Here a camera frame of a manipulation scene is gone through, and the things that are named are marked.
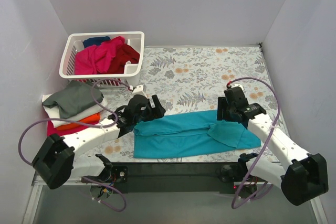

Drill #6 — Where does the teal t shirt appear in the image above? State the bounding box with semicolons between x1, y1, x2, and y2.
134;110;261;159

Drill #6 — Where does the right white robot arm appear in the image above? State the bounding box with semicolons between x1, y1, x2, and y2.
217;84;329;206

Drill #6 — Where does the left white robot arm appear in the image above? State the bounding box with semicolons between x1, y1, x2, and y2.
32;94;166;189

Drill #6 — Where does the floral patterned table mat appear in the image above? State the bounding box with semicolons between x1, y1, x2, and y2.
51;45;295;164

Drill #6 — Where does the orange folded t shirt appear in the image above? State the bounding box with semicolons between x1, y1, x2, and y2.
56;113;100;131

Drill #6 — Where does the dark red t shirt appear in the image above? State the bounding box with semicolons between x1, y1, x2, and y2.
107;44;140;74

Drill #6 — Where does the grey folded t shirt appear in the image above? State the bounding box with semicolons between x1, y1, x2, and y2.
42;81;103;119

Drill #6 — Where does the pink t shirt in basket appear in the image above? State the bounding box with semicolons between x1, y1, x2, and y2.
74;36;125;75

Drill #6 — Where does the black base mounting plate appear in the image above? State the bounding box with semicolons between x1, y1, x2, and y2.
103;162;244;194

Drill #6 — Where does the navy blue t shirt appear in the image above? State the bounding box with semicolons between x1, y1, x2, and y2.
82;36;111;48

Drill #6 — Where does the white folded t shirt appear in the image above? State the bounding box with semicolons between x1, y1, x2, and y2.
43;104;103;127

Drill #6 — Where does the pink folded t shirt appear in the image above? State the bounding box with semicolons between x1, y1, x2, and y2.
47;122;87;136

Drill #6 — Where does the white plastic laundry basket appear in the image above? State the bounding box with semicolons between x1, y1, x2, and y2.
59;31;144;88

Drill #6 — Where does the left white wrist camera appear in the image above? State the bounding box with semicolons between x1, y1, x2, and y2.
131;84;147;97

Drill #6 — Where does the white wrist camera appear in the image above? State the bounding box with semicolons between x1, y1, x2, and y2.
226;82;245;92
131;84;147;97

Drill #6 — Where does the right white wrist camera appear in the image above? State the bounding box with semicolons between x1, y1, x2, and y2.
226;82;245;92

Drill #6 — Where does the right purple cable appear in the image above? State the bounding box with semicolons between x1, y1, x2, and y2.
227;77;281;209

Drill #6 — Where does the purple cable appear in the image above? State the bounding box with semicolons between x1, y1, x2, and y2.
17;78;134;213
227;77;281;209

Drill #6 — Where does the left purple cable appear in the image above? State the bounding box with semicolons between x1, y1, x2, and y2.
17;78;134;213

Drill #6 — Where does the aluminium frame rail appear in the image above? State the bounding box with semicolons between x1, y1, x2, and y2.
23;173;91;223

